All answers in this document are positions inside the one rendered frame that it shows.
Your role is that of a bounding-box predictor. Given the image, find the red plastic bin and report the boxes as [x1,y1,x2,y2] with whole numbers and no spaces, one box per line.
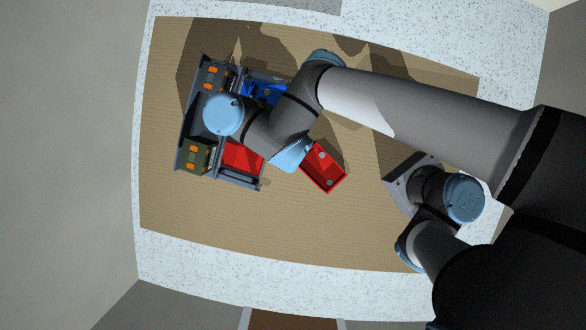
[298,140,347,194]

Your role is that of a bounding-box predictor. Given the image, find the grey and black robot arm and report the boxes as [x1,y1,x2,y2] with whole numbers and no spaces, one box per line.
[202,49,586,330]

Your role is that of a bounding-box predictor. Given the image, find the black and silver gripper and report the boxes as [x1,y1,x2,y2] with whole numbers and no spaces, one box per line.
[257,97,274,112]

